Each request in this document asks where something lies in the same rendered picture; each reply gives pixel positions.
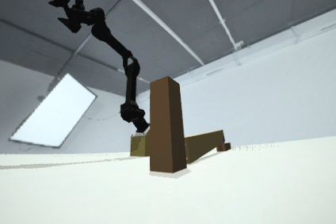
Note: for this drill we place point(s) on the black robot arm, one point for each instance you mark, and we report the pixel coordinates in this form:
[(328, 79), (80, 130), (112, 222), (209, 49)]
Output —
[(129, 111)]

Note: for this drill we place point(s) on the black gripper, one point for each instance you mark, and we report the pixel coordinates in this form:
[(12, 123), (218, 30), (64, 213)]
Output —
[(73, 22)]

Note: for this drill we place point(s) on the long tan wooden rail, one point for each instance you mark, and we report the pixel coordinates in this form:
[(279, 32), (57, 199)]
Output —
[(198, 145)]

